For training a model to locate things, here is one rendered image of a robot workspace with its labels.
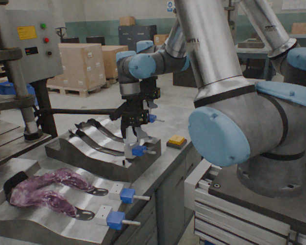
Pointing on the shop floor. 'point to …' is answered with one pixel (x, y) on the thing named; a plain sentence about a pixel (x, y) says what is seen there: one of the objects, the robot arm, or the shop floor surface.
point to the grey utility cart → (302, 35)
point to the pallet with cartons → (110, 50)
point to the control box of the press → (35, 54)
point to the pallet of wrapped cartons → (79, 70)
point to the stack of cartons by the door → (160, 39)
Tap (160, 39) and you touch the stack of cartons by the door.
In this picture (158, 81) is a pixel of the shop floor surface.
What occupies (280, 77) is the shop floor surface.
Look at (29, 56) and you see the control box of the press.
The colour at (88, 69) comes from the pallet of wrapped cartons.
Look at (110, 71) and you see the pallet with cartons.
